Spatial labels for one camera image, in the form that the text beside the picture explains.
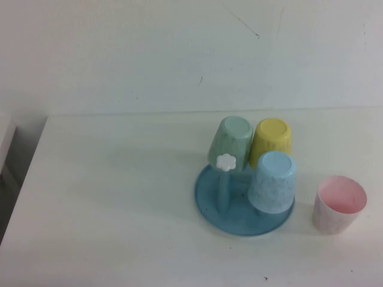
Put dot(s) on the green plastic cup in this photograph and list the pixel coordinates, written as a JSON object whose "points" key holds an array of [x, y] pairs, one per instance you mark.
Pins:
{"points": [[229, 142]]}

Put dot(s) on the pink plastic cup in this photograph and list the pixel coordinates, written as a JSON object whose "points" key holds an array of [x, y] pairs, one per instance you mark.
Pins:
{"points": [[341, 194]]}

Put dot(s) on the yellow plastic cup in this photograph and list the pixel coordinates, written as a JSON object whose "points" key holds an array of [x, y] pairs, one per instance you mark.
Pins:
{"points": [[270, 140]]}

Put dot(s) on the blue cup stand white caps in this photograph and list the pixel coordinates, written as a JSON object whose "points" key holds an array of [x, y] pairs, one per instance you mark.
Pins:
{"points": [[233, 218]]}

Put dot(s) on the light blue plastic cup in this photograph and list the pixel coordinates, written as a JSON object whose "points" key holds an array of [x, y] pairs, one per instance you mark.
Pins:
{"points": [[270, 185]]}

